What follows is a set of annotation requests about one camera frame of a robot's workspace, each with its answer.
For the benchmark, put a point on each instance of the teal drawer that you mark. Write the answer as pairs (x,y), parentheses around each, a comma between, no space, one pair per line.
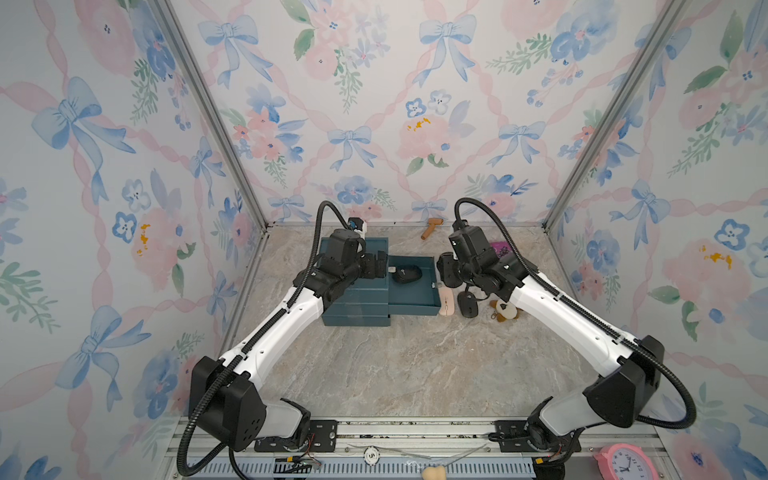
(420,298)

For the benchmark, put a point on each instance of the pink alarm clock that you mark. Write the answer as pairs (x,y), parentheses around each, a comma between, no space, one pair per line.
(625,462)

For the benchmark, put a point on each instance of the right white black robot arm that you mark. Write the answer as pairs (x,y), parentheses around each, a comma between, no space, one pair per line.
(625,379)

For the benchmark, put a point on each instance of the black computer mouse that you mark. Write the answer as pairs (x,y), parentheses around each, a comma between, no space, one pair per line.
(468,304)
(406,274)

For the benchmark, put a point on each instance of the teal drawer cabinet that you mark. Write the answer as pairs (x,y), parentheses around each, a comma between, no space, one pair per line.
(348,299)

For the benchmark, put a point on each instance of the purple snack bag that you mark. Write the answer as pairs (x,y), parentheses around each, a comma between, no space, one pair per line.
(501,248)

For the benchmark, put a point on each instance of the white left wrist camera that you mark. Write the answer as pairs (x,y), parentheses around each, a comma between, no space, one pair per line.
(358,225)

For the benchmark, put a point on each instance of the pink computer mouse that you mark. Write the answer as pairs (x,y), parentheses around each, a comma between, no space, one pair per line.
(446,295)

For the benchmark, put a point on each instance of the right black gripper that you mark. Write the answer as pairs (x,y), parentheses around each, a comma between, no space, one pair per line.
(445,262)

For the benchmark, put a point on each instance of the wooden handle roller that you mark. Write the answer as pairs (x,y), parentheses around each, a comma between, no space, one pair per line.
(432,225)

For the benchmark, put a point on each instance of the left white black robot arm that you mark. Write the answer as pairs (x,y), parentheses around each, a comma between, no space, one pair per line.
(236,415)

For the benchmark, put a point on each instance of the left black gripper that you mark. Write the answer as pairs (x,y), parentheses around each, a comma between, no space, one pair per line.
(371,271)

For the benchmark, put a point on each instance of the small brown object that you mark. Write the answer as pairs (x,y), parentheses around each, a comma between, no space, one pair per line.
(502,312)

